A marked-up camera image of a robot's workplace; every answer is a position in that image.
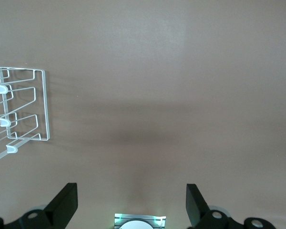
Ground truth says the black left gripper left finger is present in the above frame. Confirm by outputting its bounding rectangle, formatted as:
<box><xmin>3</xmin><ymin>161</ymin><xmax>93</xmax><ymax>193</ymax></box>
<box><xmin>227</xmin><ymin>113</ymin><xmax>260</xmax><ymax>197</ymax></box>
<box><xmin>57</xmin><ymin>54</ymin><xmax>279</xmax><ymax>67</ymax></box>
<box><xmin>0</xmin><ymin>183</ymin><xmax>78</xmax><ymax>229</ymax></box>

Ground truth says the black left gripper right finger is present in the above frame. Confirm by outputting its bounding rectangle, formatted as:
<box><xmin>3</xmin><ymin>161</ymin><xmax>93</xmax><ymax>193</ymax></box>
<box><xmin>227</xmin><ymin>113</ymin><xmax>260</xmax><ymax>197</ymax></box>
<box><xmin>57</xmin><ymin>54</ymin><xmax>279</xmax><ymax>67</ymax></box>
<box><xmin>185</xmin><ymin>183</ymin><xmax>277</xmax><ymax>229</ymax></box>

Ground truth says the brown table cover sheet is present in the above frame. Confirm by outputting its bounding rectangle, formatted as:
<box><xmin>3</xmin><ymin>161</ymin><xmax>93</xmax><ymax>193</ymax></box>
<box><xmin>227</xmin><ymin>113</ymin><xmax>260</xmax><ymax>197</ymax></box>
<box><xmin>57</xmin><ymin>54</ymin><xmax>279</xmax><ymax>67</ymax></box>
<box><xmin>0</xmin><ymin>0</ymin><xmax>286</xmax><ymax>229</ymax></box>

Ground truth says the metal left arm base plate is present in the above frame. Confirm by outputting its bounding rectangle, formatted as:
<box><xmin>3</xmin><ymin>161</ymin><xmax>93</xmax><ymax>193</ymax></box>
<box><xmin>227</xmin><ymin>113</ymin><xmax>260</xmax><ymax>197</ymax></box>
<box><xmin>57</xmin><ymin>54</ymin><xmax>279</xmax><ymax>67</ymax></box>
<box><xmin>114</xmin><ymin>213</ymin><xmax>167</xmax><ymax>229</ymax></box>

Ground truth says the white wire cup rack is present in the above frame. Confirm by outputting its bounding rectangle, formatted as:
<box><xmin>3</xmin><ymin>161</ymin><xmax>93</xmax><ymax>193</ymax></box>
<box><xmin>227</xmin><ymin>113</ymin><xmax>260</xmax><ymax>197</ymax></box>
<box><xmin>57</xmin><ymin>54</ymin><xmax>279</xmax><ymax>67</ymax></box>
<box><xmin>0</xmin><ymin>66</ymin><xmax>51</xmax><ymax>169</ymax></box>

